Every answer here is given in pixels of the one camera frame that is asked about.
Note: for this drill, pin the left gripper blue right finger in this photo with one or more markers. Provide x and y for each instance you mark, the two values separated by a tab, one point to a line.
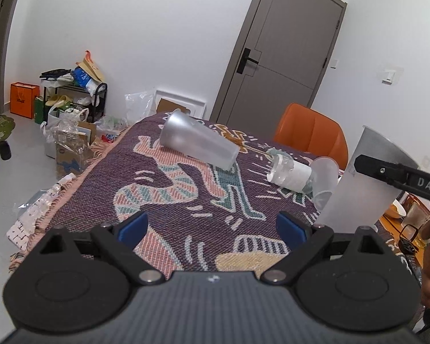
291	231

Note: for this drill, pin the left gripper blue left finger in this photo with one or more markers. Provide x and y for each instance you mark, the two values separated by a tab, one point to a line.
131	231

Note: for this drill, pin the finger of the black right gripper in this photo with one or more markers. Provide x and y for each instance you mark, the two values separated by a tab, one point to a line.
386	172

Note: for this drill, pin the tall frosted plastic cup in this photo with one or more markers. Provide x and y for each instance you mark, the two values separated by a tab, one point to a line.
359	200

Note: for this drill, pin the short frosted plastic cup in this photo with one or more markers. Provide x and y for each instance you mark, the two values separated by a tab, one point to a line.
324	179

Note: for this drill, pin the frosted cup lying far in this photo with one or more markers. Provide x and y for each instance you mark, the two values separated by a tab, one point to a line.
186	135

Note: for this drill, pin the white bowl with fruit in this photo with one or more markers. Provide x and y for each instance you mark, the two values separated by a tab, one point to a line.
395	211

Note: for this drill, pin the clear bottle white label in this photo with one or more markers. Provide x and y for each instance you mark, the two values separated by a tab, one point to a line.
288	173

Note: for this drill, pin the patterned woven table blanket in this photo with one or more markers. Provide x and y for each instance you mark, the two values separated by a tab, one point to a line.
201	217

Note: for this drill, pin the orange leather chair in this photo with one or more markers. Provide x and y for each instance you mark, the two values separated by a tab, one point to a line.
309	131

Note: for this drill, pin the cardboard box with plastic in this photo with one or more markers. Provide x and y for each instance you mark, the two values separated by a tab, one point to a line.
68	141

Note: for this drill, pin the clear plastic bag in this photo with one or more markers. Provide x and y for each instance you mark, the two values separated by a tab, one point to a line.
139	106

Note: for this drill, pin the white framed picture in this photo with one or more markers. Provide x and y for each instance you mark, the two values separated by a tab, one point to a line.
168	102

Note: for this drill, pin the black metal shelf rack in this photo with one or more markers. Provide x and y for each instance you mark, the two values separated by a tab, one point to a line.
73	97

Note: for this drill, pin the grey door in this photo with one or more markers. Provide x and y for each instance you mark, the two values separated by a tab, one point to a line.
293	41

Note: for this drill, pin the clutter pile on shelf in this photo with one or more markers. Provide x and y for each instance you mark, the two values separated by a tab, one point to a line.
86	75

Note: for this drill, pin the orange shopping bag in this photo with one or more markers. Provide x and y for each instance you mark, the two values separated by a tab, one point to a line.
22	99

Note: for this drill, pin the white wall switch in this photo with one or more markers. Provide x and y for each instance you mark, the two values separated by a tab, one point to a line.
388	76

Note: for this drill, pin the small white wall plate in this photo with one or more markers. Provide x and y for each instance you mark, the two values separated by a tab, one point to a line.
333	64

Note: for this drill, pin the black door handle lock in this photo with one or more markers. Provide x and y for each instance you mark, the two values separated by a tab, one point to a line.
245	58

